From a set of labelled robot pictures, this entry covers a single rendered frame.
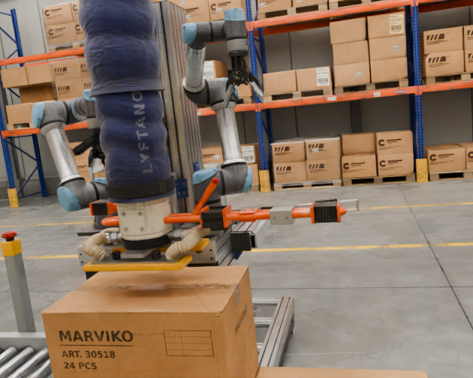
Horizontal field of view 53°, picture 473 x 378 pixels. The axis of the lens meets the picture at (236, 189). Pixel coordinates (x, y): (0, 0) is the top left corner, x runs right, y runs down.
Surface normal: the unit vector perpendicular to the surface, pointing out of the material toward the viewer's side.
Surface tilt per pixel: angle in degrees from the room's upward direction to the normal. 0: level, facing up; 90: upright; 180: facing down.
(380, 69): 91
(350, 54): 90
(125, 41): 75
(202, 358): 90
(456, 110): 90
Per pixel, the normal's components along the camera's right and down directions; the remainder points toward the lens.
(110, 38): -0.11, -0.12
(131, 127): 0.23, -0.15
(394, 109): -0.23, 0.18
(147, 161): 0.55, -0.22
